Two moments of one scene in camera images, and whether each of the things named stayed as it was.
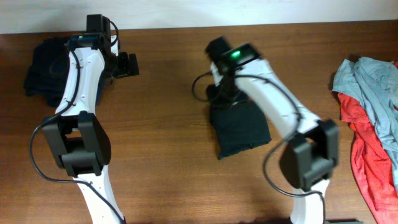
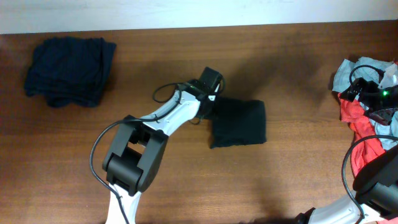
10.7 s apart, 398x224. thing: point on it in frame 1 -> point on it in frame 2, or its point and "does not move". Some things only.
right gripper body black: (226, 93) -> (377, 99)
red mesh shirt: (371, 163) does not move
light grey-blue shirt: (375, 82) does not move
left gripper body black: (118, 66) -> (209, 112)
